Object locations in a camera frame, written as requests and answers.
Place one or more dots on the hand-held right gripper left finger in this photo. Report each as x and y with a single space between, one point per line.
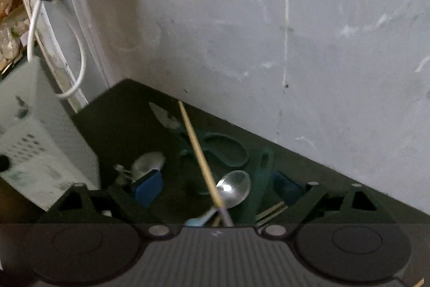
149 186

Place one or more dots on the white perforated plastic basket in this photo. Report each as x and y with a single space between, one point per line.
50 152

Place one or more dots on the dark green plastic utensil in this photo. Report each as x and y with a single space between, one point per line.
258 186

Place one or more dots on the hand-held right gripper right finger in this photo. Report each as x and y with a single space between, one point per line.
285 188

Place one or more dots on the metal spoon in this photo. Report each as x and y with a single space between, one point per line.
147 162
235 187

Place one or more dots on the wooden wall shelf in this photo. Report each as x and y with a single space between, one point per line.
10 4

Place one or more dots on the light blue plastic spoon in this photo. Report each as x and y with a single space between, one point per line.
201 219

